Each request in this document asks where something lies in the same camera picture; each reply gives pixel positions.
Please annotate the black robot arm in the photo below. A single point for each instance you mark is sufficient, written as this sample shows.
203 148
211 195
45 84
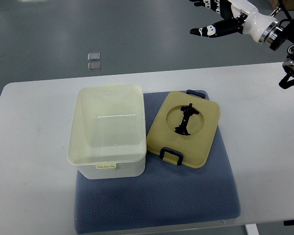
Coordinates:
280 36

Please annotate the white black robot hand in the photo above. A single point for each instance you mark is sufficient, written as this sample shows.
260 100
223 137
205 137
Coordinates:
238 16

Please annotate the white table leg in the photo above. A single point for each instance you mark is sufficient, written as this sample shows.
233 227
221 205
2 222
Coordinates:
251 229

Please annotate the white storage box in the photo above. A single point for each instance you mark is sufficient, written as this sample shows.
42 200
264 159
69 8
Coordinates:
108 132

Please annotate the upper floor socket plate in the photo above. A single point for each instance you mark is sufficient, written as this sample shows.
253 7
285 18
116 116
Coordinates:
93 56

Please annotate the blue grey cushion mat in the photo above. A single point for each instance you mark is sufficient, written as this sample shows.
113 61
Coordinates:
164 194

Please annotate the cardboard box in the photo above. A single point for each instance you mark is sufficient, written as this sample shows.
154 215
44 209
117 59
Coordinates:
289 4

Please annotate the yellow box lid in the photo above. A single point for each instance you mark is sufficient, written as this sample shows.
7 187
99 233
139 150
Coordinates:
184 128

